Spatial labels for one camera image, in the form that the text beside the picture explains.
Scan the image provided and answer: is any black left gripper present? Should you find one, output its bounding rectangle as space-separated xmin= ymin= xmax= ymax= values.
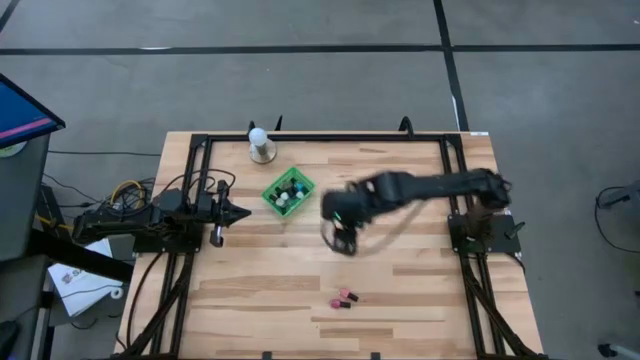
xmin=209 ymin=179 xmax=253 ymax=250

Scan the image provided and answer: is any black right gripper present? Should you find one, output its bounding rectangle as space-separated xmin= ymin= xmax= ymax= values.
xmin=321 ymin=182 xmax=381 ymax=258

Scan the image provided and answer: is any green plastic basket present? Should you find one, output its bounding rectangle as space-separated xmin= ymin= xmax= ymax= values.
xmin=260 ymin=166 xmax=317 ymax=218

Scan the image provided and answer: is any round wooden bulb base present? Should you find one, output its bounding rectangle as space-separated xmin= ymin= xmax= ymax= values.
xmin=248 ymin=137 xmax=278 ymax=165

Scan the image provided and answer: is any white light bulb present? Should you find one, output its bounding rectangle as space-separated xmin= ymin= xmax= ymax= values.
xmin=248 ymin=127 xmax=269 ymax=151

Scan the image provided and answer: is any black slanted bar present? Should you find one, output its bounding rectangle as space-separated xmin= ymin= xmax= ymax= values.
xmin=27 ymin=228 xmax=135 ymax=284

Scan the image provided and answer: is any white printed paper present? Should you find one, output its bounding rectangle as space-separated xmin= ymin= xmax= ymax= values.
xmin=47 ymin=238 xmax=125 ymax=318

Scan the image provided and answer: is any black lever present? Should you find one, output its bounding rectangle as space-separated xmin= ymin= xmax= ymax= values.
xmin=503 ymin=221 xmax=527 ymax=241

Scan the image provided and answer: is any grey cabinet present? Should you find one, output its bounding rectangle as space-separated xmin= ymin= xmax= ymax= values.
xmin=0 ymin=133 xmax=52 ymax=264

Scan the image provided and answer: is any shiny disc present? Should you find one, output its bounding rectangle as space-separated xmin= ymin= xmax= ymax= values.
xmin=0 ymin=141 xmax=27 ymax=160

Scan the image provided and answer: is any blue screen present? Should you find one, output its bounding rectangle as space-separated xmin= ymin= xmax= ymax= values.
xmin=0 ymin=72 xmax=67 ymax=150

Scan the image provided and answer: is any grey stand foot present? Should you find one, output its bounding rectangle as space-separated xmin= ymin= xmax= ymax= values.
xmin=597 ymin=180 xmax=640 ymax=210

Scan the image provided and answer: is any grey caster foot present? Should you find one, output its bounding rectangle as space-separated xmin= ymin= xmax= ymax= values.
xmin=597 ymin=342 xmax=640 ymax=359

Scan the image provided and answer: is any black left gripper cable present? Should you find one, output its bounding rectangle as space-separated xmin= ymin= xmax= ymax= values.
xmin=169 ymin=168 xmax=237 ymax=201

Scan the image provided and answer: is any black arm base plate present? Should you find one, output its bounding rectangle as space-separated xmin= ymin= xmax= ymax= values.
xmin=447 ymin=213 xmax=522 ymax=255
xmin=132 ymin=233 xmax=204 ymax=255

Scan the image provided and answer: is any black metal table frame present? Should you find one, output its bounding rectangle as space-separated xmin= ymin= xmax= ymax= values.
xmin=112 ymin=132 xmax=551 ymax=360

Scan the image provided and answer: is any yellow cable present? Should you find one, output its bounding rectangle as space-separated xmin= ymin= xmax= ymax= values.
xmin=108 ymin=178 xmax=147 ymax=207

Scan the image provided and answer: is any dark hanging cable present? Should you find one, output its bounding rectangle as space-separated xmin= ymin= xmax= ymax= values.
xmin=124 ymin=252 xmax=166 ymax=351

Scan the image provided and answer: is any black looped floor cable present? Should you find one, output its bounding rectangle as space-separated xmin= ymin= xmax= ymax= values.
xmin=593 ymin=185 xmax=640 ymax=255

